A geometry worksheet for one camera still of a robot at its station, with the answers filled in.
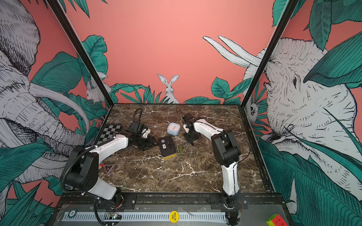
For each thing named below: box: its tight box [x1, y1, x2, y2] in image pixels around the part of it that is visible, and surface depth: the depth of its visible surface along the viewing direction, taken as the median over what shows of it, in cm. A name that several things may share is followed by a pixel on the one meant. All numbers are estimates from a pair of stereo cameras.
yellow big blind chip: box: [169, 210, 180, 224], surface depth 71 cm
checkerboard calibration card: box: [97, 123, 122, 146], surface depth 101 cm
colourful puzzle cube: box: [265, 213, 289, 226], surface depth 67 cm
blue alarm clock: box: [166, 122, 181, 137], surface depth 103 cm
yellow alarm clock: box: [158, 135, 177, 160], surface depth 94 cm
